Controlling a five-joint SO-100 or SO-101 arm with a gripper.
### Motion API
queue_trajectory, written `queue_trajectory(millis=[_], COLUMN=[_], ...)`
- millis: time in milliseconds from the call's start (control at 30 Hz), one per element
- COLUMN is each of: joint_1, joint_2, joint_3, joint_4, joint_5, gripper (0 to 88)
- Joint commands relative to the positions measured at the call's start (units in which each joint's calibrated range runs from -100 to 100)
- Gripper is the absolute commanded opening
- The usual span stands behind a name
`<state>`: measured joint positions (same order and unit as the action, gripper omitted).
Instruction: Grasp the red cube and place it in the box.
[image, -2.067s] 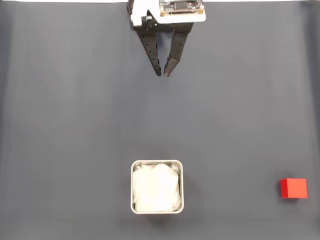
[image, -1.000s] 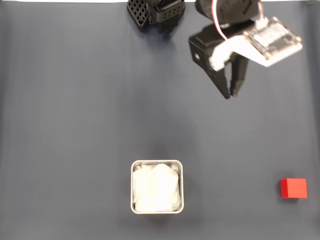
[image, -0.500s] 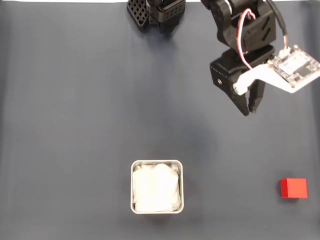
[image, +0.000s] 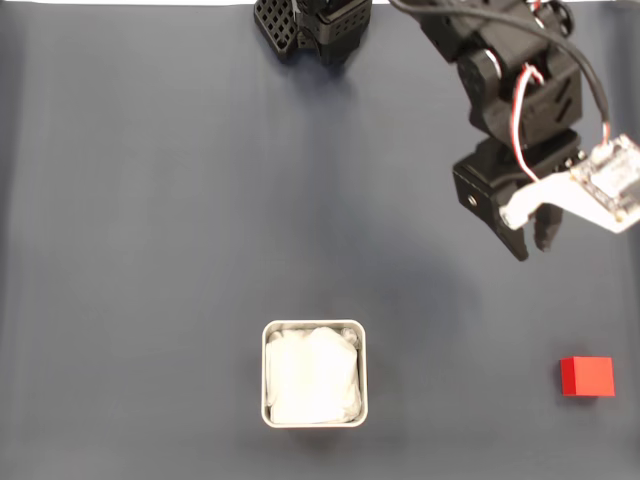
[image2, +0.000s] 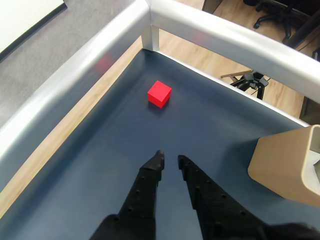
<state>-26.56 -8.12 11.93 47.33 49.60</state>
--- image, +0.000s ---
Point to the red cube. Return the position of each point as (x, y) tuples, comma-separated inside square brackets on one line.
[(590, 376)]

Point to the square metal box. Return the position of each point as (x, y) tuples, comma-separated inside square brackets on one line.
[(363, 380)]

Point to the white tissue paper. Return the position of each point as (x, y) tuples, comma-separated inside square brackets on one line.
[(310, 375)]

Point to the camera board on white mount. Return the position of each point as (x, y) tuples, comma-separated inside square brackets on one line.
[(550, 192)]

